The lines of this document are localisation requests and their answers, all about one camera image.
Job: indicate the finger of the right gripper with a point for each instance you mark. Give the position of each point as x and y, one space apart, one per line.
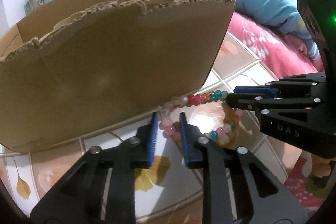
264 91
244 101

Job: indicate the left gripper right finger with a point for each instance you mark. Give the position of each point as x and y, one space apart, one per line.
237 186

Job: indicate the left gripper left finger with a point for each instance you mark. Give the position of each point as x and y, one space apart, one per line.
99 187

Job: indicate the pink floral blanket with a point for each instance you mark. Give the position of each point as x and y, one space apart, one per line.
284 55

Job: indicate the ginkgo patterned bed sheet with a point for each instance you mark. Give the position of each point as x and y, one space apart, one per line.
168 192

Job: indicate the green fuzzy rug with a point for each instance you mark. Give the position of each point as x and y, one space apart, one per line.
320 187

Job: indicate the blue pillow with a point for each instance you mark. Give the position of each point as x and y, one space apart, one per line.
282 15

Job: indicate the brown cardboard box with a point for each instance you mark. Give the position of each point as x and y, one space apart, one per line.
73 67

